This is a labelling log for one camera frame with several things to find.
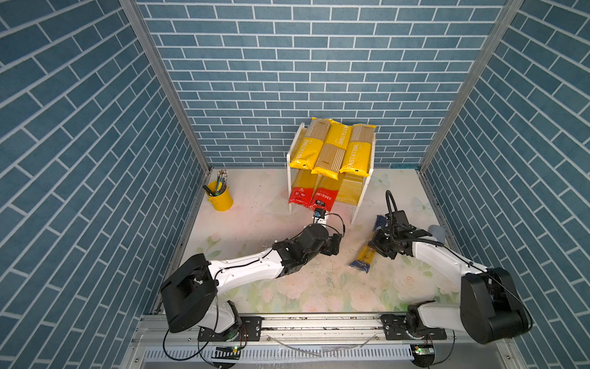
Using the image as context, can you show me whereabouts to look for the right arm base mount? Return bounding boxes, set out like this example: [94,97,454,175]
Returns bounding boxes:
[380,304,447,341]

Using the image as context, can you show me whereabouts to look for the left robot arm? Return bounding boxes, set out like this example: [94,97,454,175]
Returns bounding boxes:
[160,223,343,335]

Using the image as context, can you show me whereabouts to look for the blue spaghetti package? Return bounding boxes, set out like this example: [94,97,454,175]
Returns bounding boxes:
[349,215,387,273]

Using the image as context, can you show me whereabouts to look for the red spaghetti package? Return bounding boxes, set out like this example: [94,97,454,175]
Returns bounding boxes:
[309,176,343,212]
[288,169,318,208]

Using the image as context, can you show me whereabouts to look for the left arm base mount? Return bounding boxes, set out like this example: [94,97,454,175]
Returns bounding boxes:
[197,300,263,342]

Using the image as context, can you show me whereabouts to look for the blue oval sponge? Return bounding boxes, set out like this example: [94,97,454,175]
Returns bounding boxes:
[428,224,446,244]

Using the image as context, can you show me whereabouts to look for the yellow Pastatime pasta package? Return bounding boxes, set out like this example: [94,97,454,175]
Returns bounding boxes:
[289,118,332,170]

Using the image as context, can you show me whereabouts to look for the white wooden two-tier shelf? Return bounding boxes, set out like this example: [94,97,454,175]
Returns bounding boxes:
[287,124,376,207]

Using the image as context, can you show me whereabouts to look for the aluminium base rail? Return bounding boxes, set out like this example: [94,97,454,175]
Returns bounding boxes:
[121,313,526,368]

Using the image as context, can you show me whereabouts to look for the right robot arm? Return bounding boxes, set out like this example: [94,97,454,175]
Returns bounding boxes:
[368,211,533,344]

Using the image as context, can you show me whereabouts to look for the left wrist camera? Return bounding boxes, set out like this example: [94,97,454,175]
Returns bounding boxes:
[313,208,328,224]

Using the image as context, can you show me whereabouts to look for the yellow pen cup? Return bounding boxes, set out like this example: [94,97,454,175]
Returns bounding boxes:
[206,181,234,212]

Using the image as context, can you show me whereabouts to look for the pens in cup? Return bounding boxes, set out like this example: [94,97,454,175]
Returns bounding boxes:
[203,169,227,197]

